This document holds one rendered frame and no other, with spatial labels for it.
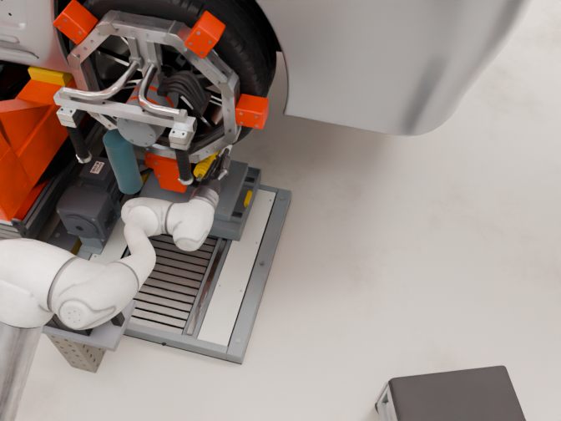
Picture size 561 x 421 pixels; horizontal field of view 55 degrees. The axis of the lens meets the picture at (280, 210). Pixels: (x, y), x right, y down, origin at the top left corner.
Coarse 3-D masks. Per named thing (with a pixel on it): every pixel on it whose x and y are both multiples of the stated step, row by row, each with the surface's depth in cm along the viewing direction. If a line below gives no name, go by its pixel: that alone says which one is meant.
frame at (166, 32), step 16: (112, 16) 154; (128, 16) 154; (144, 16) 154; (96, 32) 156; (112, 32) 154; (128, 32) 153; (144, 32) 152; (160, 32) 150; (176, 32) 150; (80, 48) 163; (176, 48) 154; (80, 64) 168; (208, 64) 156; (224, 64) 161; (80, 80) 175; (96, 80) 180; (224, 80) 159; (224, 96) 163; (224, 112) 169; (112, 128) 189; (224, 128) 182; (240, 128) 181; (160, 144) 196; (192, 144) 193; (208, 144) 184; (224, 144) 181; (192, 160) 192
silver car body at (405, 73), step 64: (0, 0) 179; (320, 0) 148; (384, 0) 143; (448, 0) 139; (512, 0) 141; (64, 64) 191; (320, 64) 165; (384, 64) 159; (448, 64) 155; (384, 128) 179
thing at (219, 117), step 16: (96, 48) 173; (112, 48) 187; (128, 48) 197; (160, 48) 169; (96, 64) 179; (112, 64) 189; (128, 64) 177; (176, 64) 172; (112, 80) 187; (112, 96) 189; (128, 96) 195; (208, 112) 201; (208, 128) 194
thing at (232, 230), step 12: (252, 168) 247; (144, 180) 240; (252, 180) 241; (240, 192) 241; (252, 192) 238; (240, 204) 237; (240, 216) 229; (216, 228) 228; (228, 228) 227; (240, 228) 229
